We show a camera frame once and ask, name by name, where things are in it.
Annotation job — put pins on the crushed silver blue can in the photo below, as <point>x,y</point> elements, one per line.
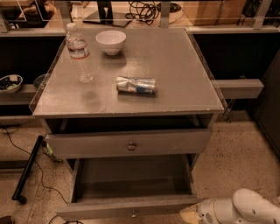
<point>135,85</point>

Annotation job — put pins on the grey wooden drawer cabinet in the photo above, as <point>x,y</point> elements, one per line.
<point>169,56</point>

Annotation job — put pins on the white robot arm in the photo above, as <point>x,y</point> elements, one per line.
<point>243,207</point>

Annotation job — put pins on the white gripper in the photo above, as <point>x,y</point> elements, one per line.
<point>203,213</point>

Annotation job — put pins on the grey drawer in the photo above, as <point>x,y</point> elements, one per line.
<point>129,136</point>
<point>113,187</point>

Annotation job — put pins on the dark round dish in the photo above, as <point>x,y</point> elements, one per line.
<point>40,81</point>

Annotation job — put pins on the clear plastic water bottle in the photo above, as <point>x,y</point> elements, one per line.
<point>78,50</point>

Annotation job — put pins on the black monitor stand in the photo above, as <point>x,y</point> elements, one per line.
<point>106,16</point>

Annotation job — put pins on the black bar with wheel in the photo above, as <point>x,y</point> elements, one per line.
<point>17,195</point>

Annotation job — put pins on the white ceramic bowl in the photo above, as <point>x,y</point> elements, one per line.
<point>111,42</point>

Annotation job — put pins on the grey top drawer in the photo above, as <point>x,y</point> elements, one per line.
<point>129,136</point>

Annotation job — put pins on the white bowl with items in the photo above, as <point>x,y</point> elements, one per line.
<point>10,83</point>

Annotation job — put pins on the cardboard box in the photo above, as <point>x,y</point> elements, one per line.
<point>216,12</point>

